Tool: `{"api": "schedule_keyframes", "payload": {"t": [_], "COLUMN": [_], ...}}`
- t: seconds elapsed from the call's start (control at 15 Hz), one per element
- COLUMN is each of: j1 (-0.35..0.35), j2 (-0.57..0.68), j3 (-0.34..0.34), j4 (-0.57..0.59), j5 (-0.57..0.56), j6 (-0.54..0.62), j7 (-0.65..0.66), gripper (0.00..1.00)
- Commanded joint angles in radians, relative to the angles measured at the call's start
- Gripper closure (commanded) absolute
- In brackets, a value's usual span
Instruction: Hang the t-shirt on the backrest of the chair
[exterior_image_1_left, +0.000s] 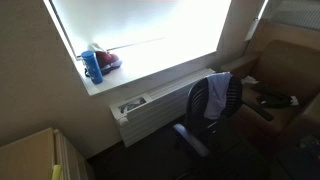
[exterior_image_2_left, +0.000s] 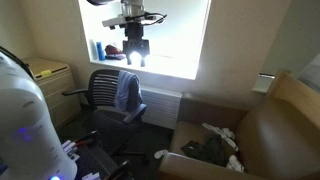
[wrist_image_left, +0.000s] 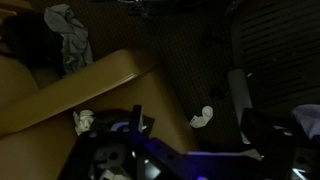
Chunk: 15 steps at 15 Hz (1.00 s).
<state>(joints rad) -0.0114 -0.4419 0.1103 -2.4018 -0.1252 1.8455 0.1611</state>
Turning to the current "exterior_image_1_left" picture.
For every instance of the white wall heater unit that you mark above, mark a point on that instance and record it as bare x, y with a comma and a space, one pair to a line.
156, 106

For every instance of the light wooden cabinet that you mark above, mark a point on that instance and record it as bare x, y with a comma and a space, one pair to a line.
26, 156

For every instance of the long white sock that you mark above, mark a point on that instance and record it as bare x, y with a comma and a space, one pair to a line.
249, 80

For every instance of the thin grey window rod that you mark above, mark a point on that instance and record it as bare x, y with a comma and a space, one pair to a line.
140, 42

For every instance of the black mesh office chair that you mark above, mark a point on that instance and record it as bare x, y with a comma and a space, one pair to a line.
196, 100

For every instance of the crumpled white sock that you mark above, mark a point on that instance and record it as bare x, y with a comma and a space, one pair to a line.
294, 101

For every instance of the small yellow object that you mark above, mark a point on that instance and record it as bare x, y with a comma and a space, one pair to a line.
56, 172

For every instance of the dark green t-shirt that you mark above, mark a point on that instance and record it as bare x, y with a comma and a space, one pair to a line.
271, 96

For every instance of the white wall-mounted box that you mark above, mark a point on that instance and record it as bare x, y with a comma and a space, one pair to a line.
251, 30

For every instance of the light blue garment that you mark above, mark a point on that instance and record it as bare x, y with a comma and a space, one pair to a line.
216, 96

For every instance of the red sneaker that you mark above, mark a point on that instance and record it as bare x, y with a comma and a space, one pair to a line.
106, 60

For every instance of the blue water bottle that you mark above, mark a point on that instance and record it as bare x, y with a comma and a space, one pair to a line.
92, 68

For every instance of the brown leather armchair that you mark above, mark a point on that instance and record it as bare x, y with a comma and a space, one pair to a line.
290, 60

